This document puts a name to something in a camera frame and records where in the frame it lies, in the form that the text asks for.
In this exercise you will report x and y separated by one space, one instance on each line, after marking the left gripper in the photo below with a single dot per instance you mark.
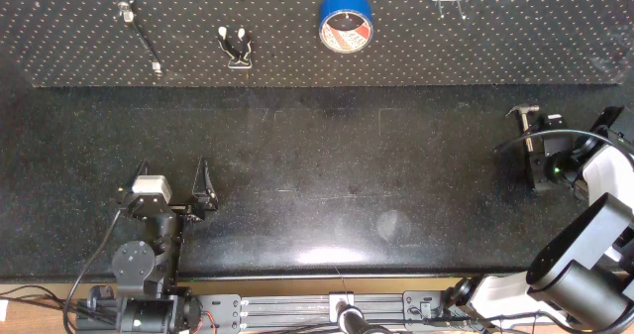
151 210

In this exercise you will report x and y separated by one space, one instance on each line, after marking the wrench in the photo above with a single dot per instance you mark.
143 39

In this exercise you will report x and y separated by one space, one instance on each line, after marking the pliers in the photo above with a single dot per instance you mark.
235 46

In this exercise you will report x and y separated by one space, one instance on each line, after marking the roll of blue tape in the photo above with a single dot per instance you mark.
344 4

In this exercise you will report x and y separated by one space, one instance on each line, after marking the hammer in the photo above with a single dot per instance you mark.
522 110

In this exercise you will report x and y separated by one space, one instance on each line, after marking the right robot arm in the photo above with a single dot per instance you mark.
579 255

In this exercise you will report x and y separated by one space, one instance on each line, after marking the black pegboard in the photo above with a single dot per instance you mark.
446 51

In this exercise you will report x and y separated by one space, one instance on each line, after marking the white tag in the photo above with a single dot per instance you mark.
2 310

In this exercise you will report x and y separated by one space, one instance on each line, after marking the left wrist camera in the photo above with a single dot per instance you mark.
151 185

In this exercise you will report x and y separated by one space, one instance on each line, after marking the mounting rail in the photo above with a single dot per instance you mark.
287 309

